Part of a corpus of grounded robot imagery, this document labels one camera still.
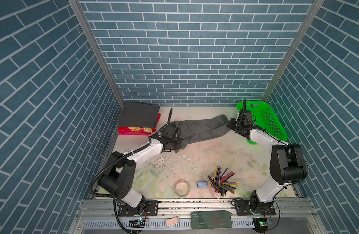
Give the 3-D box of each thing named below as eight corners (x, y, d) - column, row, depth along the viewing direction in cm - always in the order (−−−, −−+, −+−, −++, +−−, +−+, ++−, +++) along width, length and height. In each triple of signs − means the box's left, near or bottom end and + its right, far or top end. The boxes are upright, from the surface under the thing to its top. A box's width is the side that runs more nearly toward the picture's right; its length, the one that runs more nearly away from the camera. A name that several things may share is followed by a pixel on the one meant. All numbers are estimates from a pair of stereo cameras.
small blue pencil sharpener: (196, 188, 83) (197, 186, 79) (196, 182, 84) (197, 180, 81) (207, 188, 83) (208, 186, 79) (206, 182, 84) (207, 180, 81)
